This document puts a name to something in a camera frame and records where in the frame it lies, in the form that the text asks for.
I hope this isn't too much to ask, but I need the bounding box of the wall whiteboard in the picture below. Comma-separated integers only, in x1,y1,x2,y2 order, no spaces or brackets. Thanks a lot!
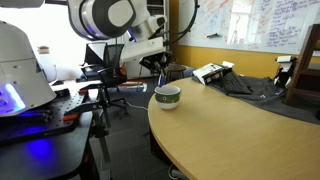
178,0,320,55

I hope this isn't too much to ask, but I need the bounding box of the black office chair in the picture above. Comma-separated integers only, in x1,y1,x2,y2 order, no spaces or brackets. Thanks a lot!
81,44,128,114

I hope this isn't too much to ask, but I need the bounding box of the black clamp with orange handle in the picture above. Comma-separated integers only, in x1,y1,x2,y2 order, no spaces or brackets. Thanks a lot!
62,88,110,162

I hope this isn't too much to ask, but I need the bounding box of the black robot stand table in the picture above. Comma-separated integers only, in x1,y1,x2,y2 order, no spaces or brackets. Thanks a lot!
0,112,100,180

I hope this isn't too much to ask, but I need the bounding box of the blue and white pen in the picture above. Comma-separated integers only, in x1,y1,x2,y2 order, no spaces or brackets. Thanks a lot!
157,72,165,87

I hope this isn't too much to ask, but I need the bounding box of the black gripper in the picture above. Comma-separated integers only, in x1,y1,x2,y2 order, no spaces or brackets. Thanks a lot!
139,51,171,76

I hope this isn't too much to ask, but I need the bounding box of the round wooden stool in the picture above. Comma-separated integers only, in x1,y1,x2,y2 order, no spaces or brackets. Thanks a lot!
165,65,186,83

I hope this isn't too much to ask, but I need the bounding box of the white floor cable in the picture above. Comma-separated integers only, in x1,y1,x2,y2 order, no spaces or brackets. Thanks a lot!
124,100,149,112

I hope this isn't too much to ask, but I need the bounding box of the brown wooden shelf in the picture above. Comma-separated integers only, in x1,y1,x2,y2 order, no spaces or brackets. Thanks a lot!
285,24,320,104

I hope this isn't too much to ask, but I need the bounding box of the grey cloth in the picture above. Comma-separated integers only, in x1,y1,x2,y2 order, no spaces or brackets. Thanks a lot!
189,76,320,125

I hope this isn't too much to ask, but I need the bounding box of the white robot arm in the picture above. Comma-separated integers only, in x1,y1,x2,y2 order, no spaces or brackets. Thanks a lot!
0,0,167,117

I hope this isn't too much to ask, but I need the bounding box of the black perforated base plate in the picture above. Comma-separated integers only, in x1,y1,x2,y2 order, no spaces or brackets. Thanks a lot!
0,91,86,145

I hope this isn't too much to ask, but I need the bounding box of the black keyboard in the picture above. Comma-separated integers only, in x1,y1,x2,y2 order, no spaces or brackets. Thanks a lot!
222,71,251,94

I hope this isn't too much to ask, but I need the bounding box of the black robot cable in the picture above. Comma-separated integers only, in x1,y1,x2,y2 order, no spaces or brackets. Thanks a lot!
163,0,200,47

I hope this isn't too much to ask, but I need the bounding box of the white black box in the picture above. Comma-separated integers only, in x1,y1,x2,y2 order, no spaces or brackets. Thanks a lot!
192,63,231,85

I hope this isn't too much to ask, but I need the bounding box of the white green mug cup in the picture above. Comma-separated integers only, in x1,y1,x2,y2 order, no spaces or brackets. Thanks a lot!
155,85,181,110

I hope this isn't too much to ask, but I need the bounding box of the white black device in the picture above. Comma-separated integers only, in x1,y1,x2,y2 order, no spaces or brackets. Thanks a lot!
274,56,297,88

